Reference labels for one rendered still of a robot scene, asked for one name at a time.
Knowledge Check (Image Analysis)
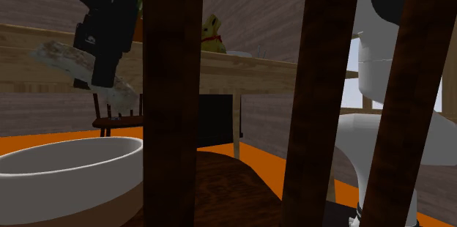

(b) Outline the pale mottled bread loaf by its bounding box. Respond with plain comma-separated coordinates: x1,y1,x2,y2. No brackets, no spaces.
28,40,140,115

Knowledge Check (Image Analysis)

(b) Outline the plant in orange pot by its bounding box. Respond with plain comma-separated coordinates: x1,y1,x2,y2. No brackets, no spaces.
52,0,144,44

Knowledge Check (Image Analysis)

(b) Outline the small dark wooden chair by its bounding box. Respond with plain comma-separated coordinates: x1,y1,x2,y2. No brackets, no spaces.
92,92,144,138

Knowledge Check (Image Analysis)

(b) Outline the dark wooden slatted chair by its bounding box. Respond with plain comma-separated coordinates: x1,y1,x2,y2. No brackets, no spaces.
121,0,457,227

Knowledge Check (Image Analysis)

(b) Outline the golden bunny figure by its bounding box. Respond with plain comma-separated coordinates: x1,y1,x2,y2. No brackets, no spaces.
201,13,228,55

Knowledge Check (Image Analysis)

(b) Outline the light wooden table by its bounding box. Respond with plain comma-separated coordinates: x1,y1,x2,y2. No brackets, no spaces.
0,22,360,160

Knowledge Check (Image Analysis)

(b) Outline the white bowl with tan base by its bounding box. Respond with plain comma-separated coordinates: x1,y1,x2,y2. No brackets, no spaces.
0,135,144,227

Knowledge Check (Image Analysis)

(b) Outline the white plate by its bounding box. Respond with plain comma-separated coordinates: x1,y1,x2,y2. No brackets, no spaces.
226,51,253,59

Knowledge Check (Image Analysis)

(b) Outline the window with wooden frame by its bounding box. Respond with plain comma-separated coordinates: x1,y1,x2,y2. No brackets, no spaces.
339,36,445,114

